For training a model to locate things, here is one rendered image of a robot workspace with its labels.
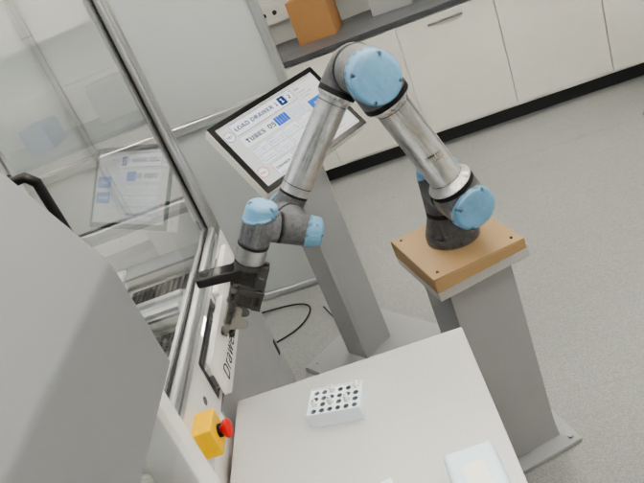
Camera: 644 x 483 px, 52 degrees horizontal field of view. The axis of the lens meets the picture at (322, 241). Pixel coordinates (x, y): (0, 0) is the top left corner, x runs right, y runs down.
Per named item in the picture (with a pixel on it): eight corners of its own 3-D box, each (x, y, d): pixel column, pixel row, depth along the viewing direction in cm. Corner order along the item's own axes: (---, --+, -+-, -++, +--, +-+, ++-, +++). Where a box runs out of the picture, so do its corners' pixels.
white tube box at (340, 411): (367, 392, 151) (362, 379, 149) (365, 419, 144) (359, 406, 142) (316, 402, 154) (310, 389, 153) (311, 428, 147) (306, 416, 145)
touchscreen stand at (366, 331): (457, 333, 278) (381, 110, 233) (390, 406, 256) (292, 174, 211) (372, 310, 316) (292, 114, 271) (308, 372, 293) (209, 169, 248)
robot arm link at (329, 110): (331, 29, 160) (255, 210, 173) (344, 34, 151) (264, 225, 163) (371, 47, 165) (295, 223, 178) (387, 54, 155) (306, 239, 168)
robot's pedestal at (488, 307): (528, 389, 238) (474, 209, 205) (583, 441, 211) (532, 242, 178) (455, 430, 234) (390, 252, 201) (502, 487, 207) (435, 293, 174)
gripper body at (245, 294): (259, 314, 161) (269, 272, 156) (223, 308, 160) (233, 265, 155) (260, 298, 168) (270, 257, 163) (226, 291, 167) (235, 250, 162)
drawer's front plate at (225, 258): (240, 271, 213) (225, 242, 208) (234, 322, 187) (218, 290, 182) (235, 273, 213) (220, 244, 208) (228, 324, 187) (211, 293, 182)
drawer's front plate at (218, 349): (239, 325, 184) (222, 293, 180) (232, 394, 158) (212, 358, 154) (233, 327, 185) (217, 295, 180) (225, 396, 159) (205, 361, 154)
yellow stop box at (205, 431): (230, 429, 144) (216, 405, 141) (227, 454, 138) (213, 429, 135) (208, 436, 145) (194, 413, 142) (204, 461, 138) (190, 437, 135)
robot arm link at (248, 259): (236, 249, 153) (238, 233, 160) (232, 265, 155) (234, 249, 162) (267, 255, 154) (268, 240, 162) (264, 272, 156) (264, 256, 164)
